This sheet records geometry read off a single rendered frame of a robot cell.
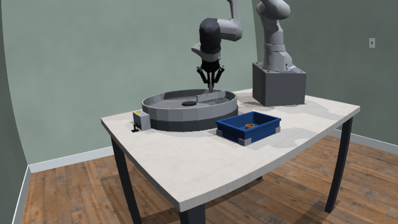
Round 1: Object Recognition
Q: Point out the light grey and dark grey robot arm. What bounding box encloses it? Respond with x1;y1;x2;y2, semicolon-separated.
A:
192;0;296;72

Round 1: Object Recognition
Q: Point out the blue plastic crate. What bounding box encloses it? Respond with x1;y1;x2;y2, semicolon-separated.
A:
216;111;280;146

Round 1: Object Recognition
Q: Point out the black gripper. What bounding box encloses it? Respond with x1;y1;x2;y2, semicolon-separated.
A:
197;59;224;93

